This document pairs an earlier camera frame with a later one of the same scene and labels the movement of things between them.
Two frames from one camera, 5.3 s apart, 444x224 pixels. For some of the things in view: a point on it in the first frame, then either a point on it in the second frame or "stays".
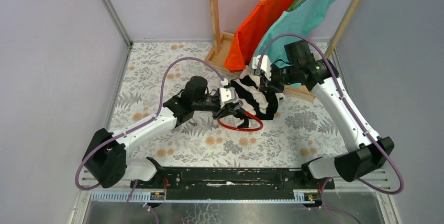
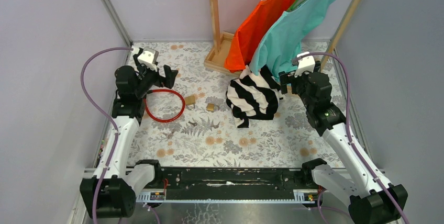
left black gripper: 225,111 -> 167,81
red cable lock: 242,129 -> 167,120
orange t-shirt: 248,37 stays
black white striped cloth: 258,103 stays
